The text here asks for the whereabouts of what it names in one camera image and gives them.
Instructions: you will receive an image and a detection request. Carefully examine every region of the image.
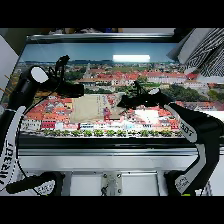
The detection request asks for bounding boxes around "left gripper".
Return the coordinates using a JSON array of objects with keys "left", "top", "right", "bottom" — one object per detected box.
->
[{"left": 59, "top": 82, "right": 86, "bottom": 99}]

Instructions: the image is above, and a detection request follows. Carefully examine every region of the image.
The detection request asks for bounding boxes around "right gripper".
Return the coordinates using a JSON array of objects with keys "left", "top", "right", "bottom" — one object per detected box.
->
[{"left": 116, "top": 92, "right": 153, "bottom": 110}]

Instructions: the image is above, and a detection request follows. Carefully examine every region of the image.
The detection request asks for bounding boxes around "grey garment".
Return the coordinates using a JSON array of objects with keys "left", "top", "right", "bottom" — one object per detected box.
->
[{"left": 167, "top": 28, "right": 215, "bottom": 65}]

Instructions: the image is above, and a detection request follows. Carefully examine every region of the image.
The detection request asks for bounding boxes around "black and white patterned garment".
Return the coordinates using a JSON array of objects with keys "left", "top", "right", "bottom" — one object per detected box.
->
[{"left": 184, "top": 28, "right": 224, "bottom": 78}]

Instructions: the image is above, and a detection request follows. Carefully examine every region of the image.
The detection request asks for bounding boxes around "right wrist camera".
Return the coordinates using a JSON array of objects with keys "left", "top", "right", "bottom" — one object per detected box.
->
[{"left": 132, "top": 79, "right": 145, "bottom": 96}]

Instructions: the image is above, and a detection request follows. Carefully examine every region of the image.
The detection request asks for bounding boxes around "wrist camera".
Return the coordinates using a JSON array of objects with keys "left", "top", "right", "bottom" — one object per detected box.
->
[
  {"left": 54, "top": 54, "right": 71, "bottom": 82},
  {"left": 132, "top": 79, "right": 145, "bottom": 96}
]

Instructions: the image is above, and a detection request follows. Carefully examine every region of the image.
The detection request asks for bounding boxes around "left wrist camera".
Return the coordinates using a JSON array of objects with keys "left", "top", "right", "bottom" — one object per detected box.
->
[{"left": 54, "top": 54, "right": 71, "bottom": 82}]

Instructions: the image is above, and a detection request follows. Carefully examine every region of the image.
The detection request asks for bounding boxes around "silver frame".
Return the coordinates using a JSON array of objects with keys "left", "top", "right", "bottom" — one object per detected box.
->
[{"left": 16, "top": 32, "right": 224, "bottom": 197}]

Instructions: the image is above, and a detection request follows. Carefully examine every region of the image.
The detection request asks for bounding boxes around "black cable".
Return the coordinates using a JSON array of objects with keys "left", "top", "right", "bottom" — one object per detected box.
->
[{"left": 14, "top": 97, "right": 44, "bottom": 197}]

